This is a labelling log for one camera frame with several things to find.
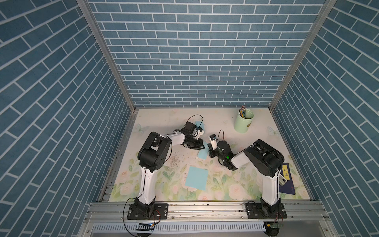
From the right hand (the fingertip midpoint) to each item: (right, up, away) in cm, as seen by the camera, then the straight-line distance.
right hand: (210, 144), depth 99 cm
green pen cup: (+21, +14, -1) cm, 26 cm away
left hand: (-3, -2, -3) cm, 4 cm away
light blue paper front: (-9, -17, -14) cm, 24 cm away
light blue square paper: (-7, +14, -6) cm, 17 cm away
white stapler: (+40, -17, -17) cm, 46 cm away
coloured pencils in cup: (+22, +23, -2) cm, 32 cm away
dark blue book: (+43, -21, -17) cm, 51 cm away
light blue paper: (-5, -5, -5) cm, 8 cm away
